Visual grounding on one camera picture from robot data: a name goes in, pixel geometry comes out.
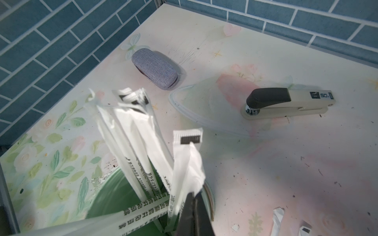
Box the straw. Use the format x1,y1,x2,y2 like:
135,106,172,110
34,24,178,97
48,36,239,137
298,226,311,236
270,207,285,236

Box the purple fabric glasses case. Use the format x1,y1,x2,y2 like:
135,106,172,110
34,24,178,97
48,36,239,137
132,48,179,90

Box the green cylindrical cup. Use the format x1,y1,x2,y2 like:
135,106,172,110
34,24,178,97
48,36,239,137
86,169,215,236

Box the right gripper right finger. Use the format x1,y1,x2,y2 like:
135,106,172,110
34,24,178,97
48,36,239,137
194,193,215,236

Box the wrapped straws in cup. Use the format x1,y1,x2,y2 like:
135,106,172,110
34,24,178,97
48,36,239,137
4,88,205,236

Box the clear plastic lid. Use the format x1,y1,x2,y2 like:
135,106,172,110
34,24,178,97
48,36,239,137
168,77,264,138

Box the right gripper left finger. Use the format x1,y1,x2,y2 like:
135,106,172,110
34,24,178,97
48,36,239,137
175,193,195,236

